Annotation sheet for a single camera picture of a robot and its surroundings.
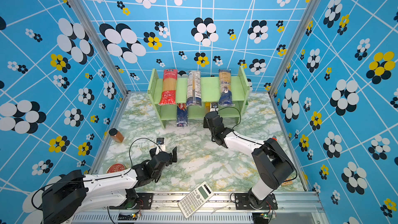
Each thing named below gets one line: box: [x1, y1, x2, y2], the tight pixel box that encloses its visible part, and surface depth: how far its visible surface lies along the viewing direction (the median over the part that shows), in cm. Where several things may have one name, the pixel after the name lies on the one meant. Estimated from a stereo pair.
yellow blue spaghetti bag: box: [217, 68, 235, 107], surface depth 82 cm
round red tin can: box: [106, 162, 126, 174], surface depth 82 cm
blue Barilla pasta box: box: [176, 103, 189, 128], surface depth 88 cm
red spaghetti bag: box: [158, 68, 178, 106], surface depth 83 cm
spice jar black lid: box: [108, 128, 118, 136], surface depth 90 cm
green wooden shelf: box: [147, 65, 250, 130], surface depth 86 cm
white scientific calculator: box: [177, 180, 215, 219], surface depth 75 cm
